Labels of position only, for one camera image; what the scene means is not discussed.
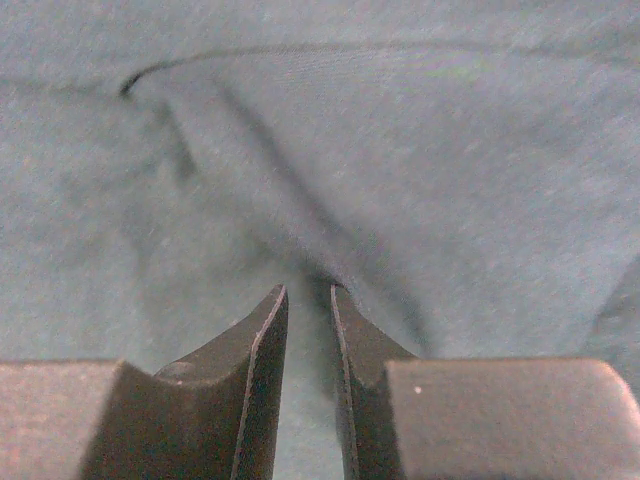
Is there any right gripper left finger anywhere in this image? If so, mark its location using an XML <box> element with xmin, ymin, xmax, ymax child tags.
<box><xmin>1</xmin><ymin>286</ymin><xmax>288</xmax><ymax>479</ymax></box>

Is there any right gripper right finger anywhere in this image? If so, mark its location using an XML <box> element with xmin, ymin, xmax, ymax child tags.
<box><xmin>330</xmin><ymin>286</ymin><xmax>639</xmax><ymax>479</ymax></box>

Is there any black t shirt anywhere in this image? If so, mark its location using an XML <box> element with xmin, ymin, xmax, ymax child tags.
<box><xmin>1</xmin><ymin>1</ymin><xmax>639</xmax><ymax>479</ymax></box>

